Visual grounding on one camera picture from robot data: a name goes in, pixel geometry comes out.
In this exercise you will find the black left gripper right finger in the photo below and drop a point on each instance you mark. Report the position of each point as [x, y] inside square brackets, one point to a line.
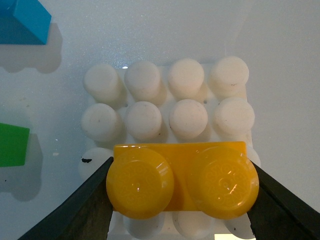
[278, 214]

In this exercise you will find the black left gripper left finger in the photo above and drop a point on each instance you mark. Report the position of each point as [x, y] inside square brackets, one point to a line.
[84, 215]

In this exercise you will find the yellow two-stud block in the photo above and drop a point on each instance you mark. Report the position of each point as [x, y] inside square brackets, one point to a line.
[215, 178]

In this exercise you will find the white studded base plate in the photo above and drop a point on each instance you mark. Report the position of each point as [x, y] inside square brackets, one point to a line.
[186, 102]

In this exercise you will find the green two-stud block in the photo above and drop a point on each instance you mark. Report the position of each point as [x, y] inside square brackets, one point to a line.
[13, 145]

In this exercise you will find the blue three-stud block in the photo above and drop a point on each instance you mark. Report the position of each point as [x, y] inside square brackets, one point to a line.
[24, 22]

